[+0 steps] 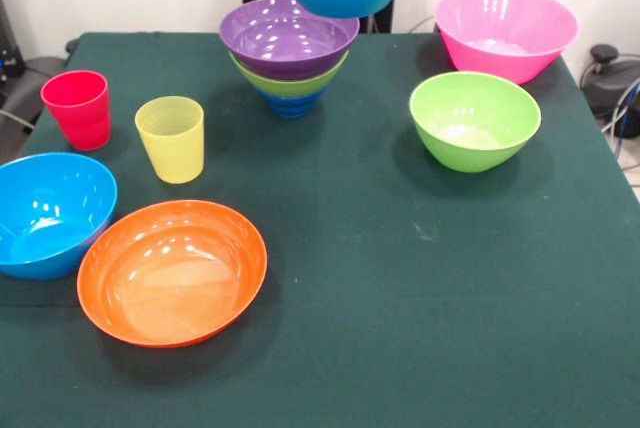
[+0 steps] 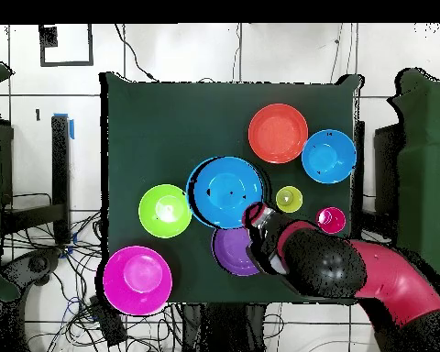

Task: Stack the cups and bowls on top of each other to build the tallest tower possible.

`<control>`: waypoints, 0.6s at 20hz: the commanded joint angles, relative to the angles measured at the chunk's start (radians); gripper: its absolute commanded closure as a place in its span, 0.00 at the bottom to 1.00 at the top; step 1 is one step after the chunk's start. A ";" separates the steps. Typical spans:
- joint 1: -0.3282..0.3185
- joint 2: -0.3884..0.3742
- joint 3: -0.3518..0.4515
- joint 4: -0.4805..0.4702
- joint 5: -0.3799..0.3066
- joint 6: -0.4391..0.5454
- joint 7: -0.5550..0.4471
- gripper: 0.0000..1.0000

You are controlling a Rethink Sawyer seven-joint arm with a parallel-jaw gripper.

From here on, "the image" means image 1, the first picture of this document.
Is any small dark blue bowl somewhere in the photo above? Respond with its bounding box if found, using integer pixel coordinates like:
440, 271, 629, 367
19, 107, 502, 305
254, 87, 326, 119

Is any green plastic bowl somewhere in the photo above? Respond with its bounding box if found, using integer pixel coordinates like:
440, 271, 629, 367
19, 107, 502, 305
409, 71, 543, 174
228, 50, 350, 99

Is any purple plastic bowl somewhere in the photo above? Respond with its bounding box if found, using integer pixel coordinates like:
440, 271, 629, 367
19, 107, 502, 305
218, 0, 361, 82

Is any yellow plastic cup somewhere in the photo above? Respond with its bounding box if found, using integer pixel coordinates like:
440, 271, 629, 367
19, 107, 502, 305
134, 95, 205, 185

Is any orange plastic bowl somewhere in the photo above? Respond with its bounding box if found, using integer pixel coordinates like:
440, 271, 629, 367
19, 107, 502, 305
76, 199, 269, 349

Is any large magenta plastic bowl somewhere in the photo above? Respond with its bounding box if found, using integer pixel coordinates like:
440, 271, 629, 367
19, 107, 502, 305
433, 0, 580, 86

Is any red plastic cup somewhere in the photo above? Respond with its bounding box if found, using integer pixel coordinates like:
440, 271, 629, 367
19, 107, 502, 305
40, 70, 112, 152

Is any dark green tablecloth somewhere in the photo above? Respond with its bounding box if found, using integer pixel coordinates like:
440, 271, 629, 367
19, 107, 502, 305
0, 31, 640, 428

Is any black equipment case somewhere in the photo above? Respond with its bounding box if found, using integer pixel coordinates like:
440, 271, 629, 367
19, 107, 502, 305
0, 0, 26, 94

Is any tangle of floor cables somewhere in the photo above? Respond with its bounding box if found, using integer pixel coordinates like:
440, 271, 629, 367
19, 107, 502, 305
599, 75, 640, 189

